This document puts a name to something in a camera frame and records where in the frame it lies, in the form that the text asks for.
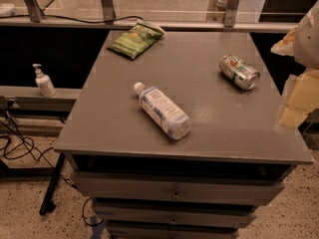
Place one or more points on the white pump dispenser bottle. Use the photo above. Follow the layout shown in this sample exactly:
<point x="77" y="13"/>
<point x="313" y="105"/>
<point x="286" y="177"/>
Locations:
<point x="44" y="82"/>

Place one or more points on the middle grey drawer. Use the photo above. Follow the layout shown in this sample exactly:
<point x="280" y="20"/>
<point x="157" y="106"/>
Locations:
<point x="174" y="215"/>

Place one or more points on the clear plastic water bottle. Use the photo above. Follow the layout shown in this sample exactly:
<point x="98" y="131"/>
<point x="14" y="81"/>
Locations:
<point x="168" y="116"/>

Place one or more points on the metal railing post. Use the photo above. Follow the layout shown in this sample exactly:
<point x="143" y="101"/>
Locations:
<point x="108" y="10"/>
<point x="230" y="13"/>
<point x="35" y="13"/>

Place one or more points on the green chip bag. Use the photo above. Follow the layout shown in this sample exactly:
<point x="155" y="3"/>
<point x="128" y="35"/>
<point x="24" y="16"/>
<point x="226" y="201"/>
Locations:
<point x="137" y="40"/>

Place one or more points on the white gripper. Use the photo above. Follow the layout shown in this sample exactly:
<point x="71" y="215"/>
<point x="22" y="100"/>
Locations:
<point x="307" y="44"/>

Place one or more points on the bottom grey drawer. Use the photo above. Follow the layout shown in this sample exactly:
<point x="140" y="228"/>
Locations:
<point x="124" y="231"/>

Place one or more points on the metal railing post left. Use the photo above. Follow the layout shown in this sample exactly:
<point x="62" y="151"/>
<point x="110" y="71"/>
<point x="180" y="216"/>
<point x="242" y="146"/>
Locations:
<point x="35" y="13"/>

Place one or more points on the metal railing post right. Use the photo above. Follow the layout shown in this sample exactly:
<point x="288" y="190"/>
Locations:
<point x="230" y="13"/>

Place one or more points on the metal railing post middle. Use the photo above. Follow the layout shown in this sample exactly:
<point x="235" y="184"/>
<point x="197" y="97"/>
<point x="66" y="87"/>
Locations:
<point x="108" y="10"/>

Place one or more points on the green silver 7up can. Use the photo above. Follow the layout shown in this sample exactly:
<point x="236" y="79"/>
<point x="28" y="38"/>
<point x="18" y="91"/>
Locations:
<point x="239" y="72"/>

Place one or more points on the top grey drawer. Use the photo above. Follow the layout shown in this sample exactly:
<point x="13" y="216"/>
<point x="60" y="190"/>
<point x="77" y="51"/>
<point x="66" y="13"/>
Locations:
<point x="174" y="188"/>

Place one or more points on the black metal leg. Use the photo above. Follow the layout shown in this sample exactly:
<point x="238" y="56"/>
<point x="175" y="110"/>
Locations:
<point x="47" y="204"/>

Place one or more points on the grey drawer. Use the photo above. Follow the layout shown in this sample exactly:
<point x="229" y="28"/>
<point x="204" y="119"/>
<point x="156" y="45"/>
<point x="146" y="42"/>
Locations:
<point x="124" y="231"/>
<point x="174" y="215"/>
<point x="174" y="188"/>

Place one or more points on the grey drawer cabinet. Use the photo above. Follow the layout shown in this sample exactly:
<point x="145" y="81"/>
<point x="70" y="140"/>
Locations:
<point x="167" y="147"/>

